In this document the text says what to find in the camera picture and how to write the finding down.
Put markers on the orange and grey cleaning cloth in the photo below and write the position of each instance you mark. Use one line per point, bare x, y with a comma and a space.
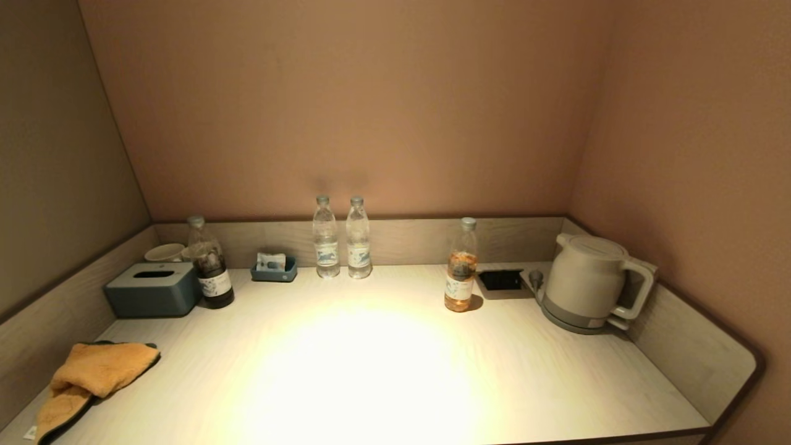
99, 368

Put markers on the light wood desk upstand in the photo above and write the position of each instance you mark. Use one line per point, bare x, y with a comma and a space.
401, 241

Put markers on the clear water bottle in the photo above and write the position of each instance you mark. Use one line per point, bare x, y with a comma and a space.
358, 247
325, 247

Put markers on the amber tea plastic bottle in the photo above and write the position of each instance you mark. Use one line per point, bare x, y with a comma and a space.
461, 278

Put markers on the black recessed power socket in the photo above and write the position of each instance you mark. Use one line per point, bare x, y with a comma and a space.
500, 280

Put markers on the pale sachet packet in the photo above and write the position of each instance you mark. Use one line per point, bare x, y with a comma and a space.
270, 261

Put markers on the small blue-grey tray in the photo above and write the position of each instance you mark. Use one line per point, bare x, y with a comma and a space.
275, 274

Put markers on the grey kettle power plug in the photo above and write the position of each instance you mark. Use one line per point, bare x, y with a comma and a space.
536, 278

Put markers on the dark drink plastic bottle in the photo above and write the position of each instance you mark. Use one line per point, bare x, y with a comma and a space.
214, 284

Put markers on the cream electric kettle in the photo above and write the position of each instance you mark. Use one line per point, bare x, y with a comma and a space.
584, 278

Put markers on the grey kettle base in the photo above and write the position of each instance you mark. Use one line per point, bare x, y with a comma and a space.
568, 322

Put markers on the white ceramic cup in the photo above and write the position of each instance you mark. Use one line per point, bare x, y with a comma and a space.
164, 252

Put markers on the blue-grey tissue box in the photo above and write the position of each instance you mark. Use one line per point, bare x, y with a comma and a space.
154, 295

